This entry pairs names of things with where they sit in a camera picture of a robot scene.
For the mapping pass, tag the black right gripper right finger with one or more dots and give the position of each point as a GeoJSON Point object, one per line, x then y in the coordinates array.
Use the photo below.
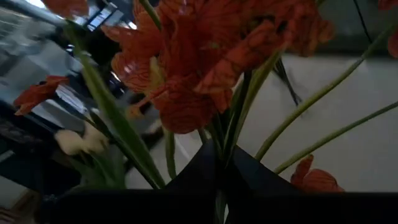
{"type": "Point", "coordinates": [295, 208]}

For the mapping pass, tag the peach artificial tulip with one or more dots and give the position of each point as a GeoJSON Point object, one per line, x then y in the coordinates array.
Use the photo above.
{"type": "Point", "coordinates": [94, 140]}

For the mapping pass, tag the green stem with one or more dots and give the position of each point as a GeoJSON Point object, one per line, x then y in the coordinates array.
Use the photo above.
{"type": "Point", "coordinates": [68, 142]}

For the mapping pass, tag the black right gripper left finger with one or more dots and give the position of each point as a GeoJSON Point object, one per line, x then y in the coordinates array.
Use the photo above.
{"type": "Point", "coordinates": [140, 208]}

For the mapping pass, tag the white-framed monitor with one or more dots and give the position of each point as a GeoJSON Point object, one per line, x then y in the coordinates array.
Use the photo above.
{"type": "Point", "coordinates": [101, 18]}

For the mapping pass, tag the red artificial flower bunch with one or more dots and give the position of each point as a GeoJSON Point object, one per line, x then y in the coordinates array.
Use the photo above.
{"type": "Point", "coordinates": [192, 62]}

